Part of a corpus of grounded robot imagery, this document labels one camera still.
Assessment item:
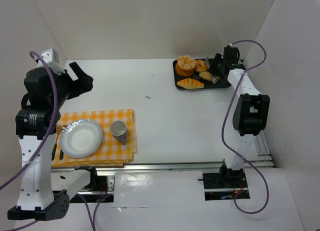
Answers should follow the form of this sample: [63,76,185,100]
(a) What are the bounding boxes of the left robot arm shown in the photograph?
[7,62,97,221]

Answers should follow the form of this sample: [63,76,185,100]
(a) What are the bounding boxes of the glazed donut bread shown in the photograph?
[194,59,208,73]

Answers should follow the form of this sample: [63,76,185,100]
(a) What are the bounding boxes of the aluminium rail frame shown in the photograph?
[51,58,276,174]

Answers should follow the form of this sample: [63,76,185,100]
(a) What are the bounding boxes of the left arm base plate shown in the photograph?
[78,174,116,203]

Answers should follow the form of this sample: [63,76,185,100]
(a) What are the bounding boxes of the white plate with blue rim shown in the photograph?
[59,119,103,159]

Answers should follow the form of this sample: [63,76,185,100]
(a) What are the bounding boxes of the large orange sugared bread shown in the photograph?
[175,55,197,77]

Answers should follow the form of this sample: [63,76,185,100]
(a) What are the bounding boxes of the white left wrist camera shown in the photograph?
[35,48,66,76]

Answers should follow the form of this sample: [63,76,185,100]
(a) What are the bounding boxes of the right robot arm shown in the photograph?
[203,44,270,189]

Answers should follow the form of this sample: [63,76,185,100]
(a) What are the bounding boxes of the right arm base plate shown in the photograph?
[198,173,250,201]

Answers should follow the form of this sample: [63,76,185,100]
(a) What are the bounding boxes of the metal tongs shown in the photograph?
[204,57,218,84]

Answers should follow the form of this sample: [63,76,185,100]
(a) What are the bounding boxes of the black baking tray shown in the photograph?
[172,59,231,91]

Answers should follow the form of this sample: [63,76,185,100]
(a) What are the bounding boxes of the striped croissant bread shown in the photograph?
[176,78,205,90]

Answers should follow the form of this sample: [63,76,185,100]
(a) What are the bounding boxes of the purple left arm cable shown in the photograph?
[0,50,113,231]

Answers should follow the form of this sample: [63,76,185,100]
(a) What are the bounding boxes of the oval brown bread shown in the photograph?
[199,71,221,82]

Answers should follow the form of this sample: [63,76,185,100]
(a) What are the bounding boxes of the purple mug white inside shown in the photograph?
[109,120,129,145]

